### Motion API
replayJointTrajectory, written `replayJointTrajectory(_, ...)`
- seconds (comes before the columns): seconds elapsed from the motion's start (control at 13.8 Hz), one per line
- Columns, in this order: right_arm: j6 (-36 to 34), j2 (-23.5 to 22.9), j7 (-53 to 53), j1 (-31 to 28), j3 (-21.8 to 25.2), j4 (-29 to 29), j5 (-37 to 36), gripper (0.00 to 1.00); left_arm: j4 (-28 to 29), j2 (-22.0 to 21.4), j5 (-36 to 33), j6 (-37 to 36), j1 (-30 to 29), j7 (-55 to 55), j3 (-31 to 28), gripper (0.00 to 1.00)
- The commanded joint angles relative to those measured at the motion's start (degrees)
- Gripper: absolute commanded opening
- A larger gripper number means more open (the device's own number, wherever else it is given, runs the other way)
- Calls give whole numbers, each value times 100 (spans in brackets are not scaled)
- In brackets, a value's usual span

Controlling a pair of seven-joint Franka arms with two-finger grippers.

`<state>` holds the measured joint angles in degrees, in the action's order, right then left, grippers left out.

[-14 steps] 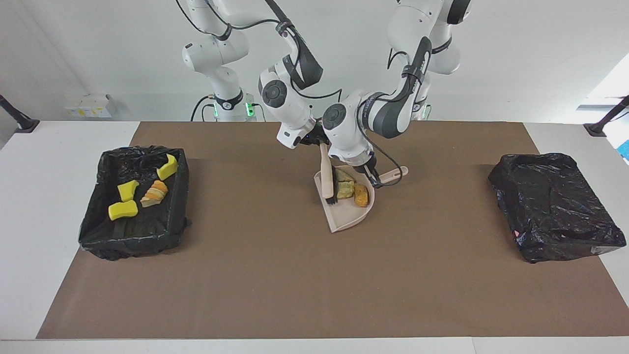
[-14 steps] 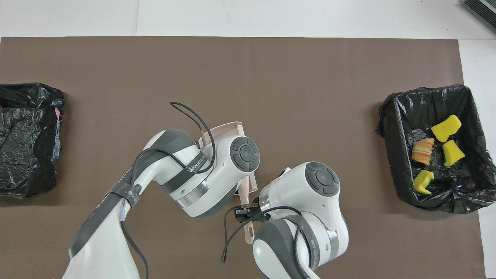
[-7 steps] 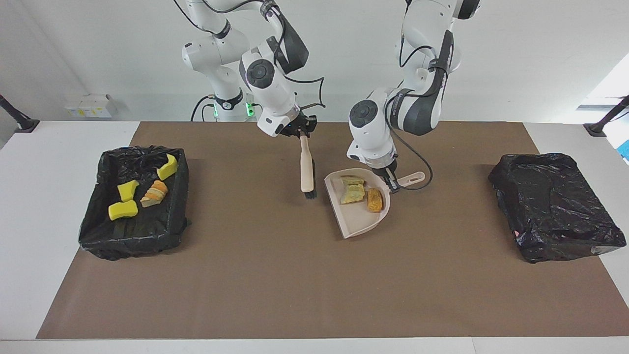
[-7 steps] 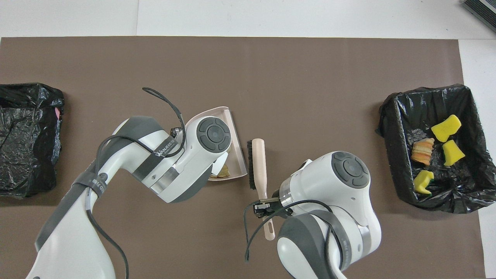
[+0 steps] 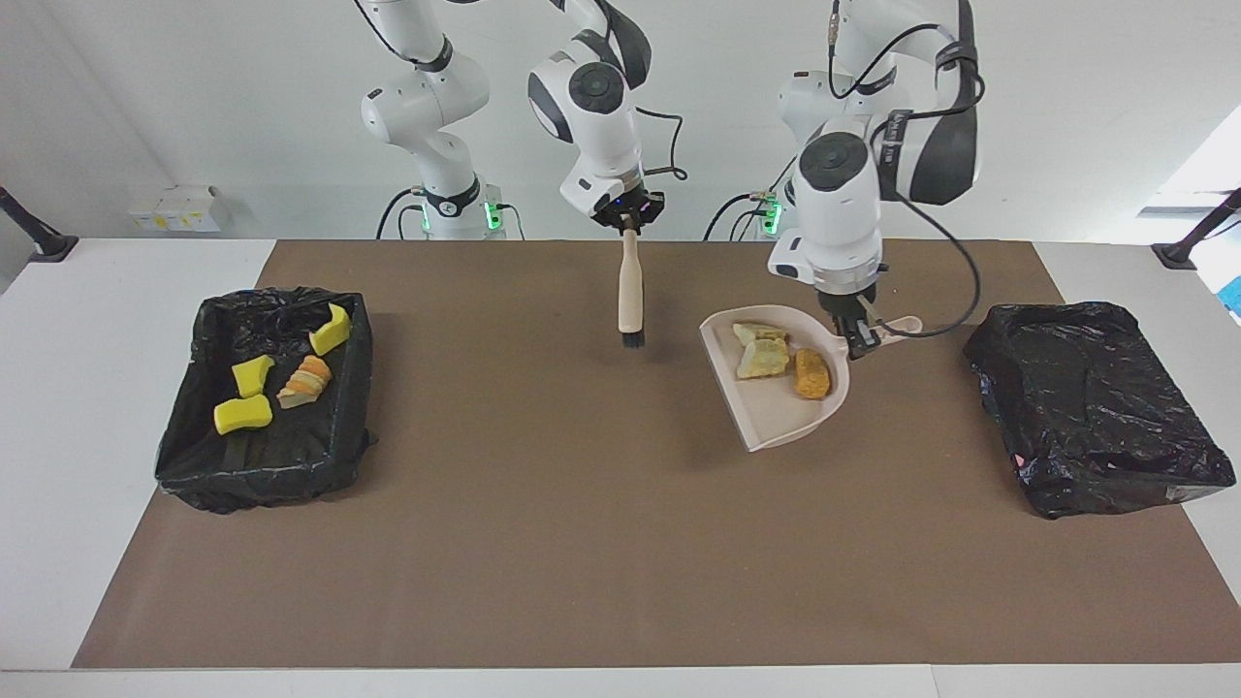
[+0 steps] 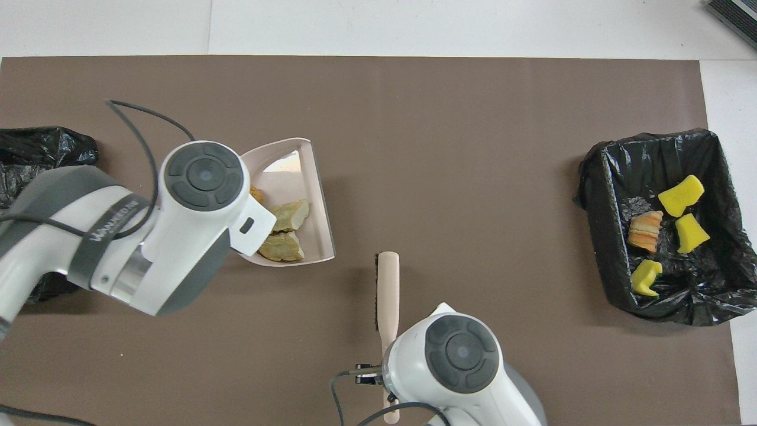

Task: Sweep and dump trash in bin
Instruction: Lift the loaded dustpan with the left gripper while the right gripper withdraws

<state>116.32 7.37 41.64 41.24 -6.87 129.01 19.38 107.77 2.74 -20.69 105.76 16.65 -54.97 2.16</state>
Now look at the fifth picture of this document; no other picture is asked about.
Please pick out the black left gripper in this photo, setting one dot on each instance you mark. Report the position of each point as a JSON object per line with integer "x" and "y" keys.
{"x": 851, "y": 302}

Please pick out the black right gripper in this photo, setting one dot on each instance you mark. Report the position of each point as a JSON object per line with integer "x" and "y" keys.
{"x": 630, "y": 208}

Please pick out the pink hand brush black bristles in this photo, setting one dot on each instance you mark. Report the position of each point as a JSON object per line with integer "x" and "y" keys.
{"x": 631, "y": 291}

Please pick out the pale cracker piece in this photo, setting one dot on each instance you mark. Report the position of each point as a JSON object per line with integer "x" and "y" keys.
{"x": 751, "y": 333}
{"x": 763, "y": 361}

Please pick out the pink plastic dustpan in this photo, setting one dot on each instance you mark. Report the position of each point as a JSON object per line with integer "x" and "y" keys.
{"x": 776, "y": 417}

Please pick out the green and yellow sponge piece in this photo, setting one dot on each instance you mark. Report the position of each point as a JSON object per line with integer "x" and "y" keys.
{"x": 332, "y": 332}

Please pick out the small yellow sponge piece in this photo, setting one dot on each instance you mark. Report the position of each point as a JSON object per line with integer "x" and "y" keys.
{"x": 252, "y": 374}

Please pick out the large yellow sponge piece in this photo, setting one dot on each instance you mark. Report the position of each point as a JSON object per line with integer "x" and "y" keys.
{"x": 242, "y": 415}

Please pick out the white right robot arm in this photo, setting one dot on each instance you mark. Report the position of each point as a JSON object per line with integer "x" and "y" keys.
{"x": 596, "y": 126}

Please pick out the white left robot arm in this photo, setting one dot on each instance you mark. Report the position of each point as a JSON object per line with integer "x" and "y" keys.
{"x": 839, "y": 223}

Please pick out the bin covered by black bag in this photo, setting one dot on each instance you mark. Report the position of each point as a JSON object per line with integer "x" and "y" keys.
{"x": 1086, "y": 407}

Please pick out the open bin with black liner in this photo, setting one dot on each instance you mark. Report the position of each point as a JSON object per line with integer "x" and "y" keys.
{"x": 291, "y": 456}

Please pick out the blue object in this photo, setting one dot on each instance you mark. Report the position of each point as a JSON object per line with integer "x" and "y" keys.
{"x": 1233, "y": 296}

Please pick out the brown paper table mat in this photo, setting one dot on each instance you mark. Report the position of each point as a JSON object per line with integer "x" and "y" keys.
{"x": 582, "y": 601}

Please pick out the white boxes with yellow marks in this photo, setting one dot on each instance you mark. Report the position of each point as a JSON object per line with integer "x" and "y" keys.
{"x": 179, "y": 208}

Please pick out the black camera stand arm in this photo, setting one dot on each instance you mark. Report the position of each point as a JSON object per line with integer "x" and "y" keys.
{"x": 1178, "y": 254}
{"x": 48, "y": 244}

